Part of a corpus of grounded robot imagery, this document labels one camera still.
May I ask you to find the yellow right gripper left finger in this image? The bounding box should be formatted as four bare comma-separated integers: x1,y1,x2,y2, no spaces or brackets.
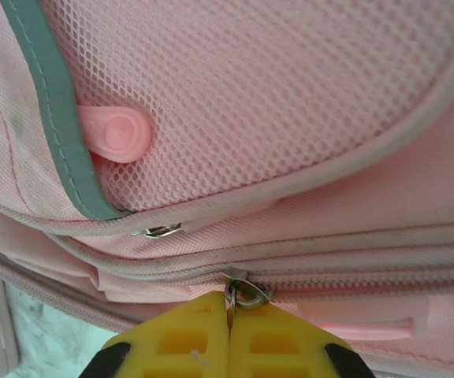
80,291,230,378

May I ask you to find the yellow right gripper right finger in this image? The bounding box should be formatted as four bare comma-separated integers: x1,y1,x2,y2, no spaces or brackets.
229,305,372,378

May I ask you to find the pink backpack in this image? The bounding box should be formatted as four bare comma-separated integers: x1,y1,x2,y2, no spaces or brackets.
0,0,454,378

